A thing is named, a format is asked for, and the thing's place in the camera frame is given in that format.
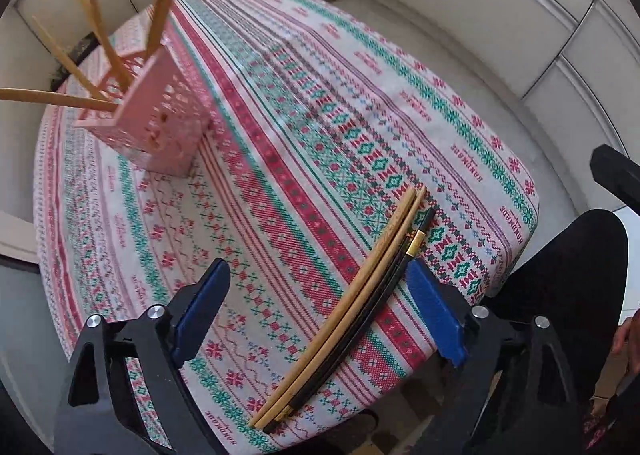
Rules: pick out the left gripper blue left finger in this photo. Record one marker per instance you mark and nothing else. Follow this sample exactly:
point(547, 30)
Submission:
point(98, 413)

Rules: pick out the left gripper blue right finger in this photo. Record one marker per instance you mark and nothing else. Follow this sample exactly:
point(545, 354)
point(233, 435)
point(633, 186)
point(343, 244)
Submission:
point(513, 392)

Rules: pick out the person's right hand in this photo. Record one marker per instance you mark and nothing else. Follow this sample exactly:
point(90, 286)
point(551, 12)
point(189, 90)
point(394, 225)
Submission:
point(627, 337)

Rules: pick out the black chopstick gold band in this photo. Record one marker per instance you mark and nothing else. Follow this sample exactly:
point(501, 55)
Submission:
point(380, 299)

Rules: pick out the pink plastic utensil basket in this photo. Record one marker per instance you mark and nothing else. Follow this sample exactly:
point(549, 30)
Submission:
point(159, 120)

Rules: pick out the patterned striped tablecloth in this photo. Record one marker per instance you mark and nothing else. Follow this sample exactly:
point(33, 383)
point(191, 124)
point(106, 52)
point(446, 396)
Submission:
point(319, 124)

